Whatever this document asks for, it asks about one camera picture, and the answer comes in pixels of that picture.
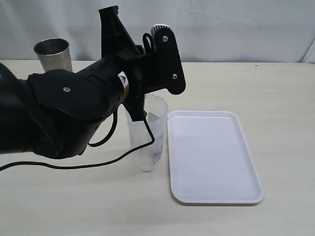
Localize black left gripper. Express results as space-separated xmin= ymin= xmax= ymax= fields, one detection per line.
xmin=98 ymin=6 xmax=146 ymax=121

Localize stainless steel cup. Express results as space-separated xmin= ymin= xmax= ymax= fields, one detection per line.
xmin=33 ymin=38 xmax=73 ymax=72

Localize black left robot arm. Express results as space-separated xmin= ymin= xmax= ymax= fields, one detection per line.
xmin=0 ymin=5 xmax=144 ymax=159

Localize clear plastic container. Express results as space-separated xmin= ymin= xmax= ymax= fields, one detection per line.
xmin=125 ymin=94 xmax=168 ymax=172

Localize white backdrop curtain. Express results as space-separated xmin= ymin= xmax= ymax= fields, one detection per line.
xmin=0 ymin=0 xmax=315 ymax=63

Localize white plastic tray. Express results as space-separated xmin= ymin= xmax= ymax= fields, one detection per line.
xmin=167 ymin=110 xmax=265 ymax=206

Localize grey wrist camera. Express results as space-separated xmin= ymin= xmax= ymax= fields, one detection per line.
xmin=144 ymin=24 xmax=186 ymax=95

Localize black cable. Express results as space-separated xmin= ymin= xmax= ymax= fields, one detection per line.
xmin=0 ymin=33 xmax=156 ymax=172

